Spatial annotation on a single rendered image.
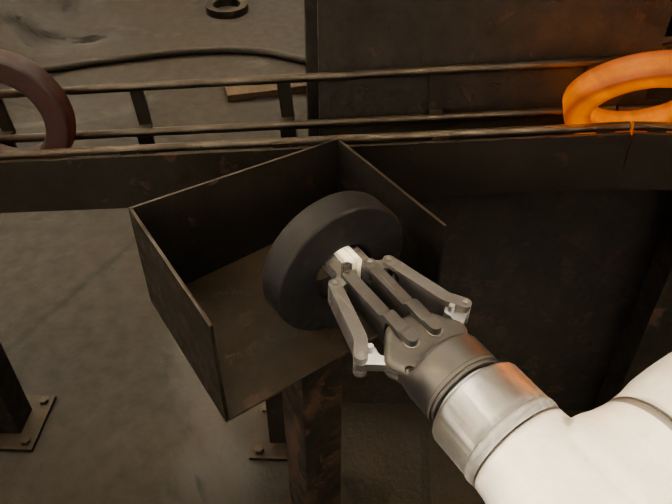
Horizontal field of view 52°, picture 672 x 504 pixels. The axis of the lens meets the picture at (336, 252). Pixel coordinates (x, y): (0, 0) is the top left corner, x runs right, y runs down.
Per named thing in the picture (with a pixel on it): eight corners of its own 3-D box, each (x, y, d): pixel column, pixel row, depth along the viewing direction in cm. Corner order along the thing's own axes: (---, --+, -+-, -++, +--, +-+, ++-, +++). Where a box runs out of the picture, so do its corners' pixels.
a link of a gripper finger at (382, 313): (419, 365, 61) (406, 372, 60) (347, 288, 67) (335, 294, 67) (424, 336, 58) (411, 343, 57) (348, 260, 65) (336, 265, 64)
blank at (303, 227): (249, 230, 62) (268, 250, 60) (385, 164, 68) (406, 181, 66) (269, 335, 73) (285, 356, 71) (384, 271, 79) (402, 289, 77)
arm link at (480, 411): (546, 453, 57) (498, 402, 61) (575, 388, 51) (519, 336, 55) (463, 507, 54) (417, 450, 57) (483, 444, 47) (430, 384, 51)
